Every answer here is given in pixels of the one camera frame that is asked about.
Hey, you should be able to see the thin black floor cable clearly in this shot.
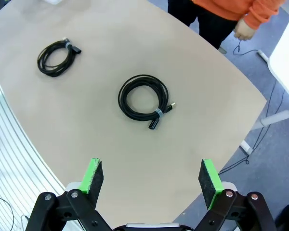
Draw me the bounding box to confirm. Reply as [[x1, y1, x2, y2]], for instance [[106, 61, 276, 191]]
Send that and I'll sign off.
[[218, 79, 289, 175]]

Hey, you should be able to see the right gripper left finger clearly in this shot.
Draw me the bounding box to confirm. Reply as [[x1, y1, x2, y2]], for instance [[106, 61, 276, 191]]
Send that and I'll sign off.
[[26, 157, 113, 231]]

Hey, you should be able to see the thin black USB cable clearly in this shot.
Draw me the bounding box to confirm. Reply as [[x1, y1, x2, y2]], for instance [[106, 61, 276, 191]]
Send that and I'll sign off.
[[37, 37, 82, 78]]

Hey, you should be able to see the orange-sleeved left forearm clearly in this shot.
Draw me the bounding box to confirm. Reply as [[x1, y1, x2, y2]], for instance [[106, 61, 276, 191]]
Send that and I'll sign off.
[[244, 0, 288, 31]]

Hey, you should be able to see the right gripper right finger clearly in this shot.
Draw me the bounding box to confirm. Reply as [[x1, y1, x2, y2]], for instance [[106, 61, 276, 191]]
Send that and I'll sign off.
[[194, 158, 277, 231]]

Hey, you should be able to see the person's left hand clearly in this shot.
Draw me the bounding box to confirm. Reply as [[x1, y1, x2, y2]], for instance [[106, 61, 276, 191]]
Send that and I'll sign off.
[[234, 18, 255, 41]]

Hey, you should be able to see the person in orange hoodie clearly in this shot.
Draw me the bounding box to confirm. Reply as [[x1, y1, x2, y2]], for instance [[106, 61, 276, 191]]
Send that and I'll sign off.
[[167, 0, 288, 50]]

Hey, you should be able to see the thick braided black USB cable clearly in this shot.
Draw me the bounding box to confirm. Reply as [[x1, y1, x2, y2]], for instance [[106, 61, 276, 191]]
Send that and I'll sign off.
[[118, 74, 177, 130]]

